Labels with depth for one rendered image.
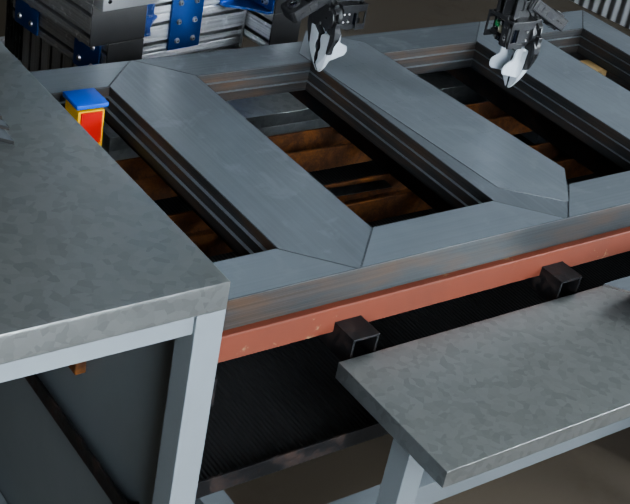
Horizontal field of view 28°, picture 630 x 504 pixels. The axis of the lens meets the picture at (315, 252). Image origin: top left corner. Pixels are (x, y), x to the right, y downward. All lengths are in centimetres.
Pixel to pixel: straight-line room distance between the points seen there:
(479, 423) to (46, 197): 70
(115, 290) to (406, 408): 56
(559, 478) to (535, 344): 100
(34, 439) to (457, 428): 75
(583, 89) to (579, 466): 91
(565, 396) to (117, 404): 67
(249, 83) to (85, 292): 110
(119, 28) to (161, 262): 117
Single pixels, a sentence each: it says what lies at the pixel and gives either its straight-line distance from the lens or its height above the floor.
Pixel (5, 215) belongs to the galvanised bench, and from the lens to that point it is 155.
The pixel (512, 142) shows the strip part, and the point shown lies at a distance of 238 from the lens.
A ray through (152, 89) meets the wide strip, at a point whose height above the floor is 87.
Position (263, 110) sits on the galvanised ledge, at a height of 68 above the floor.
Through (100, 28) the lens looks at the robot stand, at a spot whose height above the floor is 85.
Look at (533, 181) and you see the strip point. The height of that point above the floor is 87.
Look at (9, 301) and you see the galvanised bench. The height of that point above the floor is 105.
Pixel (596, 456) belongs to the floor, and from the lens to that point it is 311.
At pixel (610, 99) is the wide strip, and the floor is 87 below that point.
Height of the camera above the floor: 187
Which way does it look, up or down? 32 degrees down
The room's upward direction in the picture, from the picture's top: 11 degrees clockwise
